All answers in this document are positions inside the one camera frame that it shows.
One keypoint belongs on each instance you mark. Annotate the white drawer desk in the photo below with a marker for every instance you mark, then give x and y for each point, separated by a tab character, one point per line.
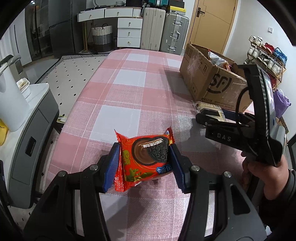
126	22

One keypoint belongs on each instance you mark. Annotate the wooden shoe rack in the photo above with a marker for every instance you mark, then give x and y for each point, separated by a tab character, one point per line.
271	60

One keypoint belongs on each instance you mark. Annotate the SF Express cardboard box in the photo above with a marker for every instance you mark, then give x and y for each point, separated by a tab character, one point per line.
210	83

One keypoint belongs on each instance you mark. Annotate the red oreo snack pack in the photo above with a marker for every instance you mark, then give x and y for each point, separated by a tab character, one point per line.
142	158

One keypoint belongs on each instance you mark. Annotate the white dotted rug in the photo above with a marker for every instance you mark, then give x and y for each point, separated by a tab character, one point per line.
68	76

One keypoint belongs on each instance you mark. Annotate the stacked shoe boxes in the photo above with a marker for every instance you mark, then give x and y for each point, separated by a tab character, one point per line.
176	7

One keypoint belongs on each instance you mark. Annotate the woven laundry basket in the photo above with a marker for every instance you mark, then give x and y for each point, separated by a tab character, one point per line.
102	38

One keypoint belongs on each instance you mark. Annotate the white bowl on cabinet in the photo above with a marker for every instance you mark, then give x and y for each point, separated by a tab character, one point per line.
24	86

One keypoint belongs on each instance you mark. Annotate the grey white side cabinet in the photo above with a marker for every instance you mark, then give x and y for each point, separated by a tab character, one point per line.
22	150

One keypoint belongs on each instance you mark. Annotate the pink plaid tablecloth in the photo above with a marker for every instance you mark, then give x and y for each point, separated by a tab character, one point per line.
136	97

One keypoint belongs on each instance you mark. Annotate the beige black snack packet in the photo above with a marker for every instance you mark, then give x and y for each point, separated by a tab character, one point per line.
211	110

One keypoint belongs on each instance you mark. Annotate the purple gift bag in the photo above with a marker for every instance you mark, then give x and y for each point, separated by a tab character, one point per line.
281	103

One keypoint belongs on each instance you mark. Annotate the person's right hand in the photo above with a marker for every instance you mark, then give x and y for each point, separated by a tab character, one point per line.
274	178

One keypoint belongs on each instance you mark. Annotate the wooden door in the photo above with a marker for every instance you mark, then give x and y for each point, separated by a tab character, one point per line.
211	23

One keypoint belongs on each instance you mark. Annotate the dark grey refrigerator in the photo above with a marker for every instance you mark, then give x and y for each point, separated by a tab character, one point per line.
65	30

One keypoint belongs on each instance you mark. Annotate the black glass cabinet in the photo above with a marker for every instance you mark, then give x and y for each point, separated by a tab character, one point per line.
37	29

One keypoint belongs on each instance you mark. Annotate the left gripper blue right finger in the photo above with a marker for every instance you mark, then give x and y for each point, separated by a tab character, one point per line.
178	165

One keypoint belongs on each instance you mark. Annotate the yellow bag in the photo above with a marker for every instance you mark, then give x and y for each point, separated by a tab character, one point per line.
3	132

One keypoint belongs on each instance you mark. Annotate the beige hard suitcase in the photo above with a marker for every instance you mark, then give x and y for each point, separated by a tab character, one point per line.
152	29

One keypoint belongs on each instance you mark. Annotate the silver aluminium suitcase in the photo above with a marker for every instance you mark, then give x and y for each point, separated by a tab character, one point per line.
174	33

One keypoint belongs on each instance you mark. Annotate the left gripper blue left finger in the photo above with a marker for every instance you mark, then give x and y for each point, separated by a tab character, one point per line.
110	166

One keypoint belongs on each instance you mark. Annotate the white kettle jug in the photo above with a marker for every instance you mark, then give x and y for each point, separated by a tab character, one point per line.
14	108

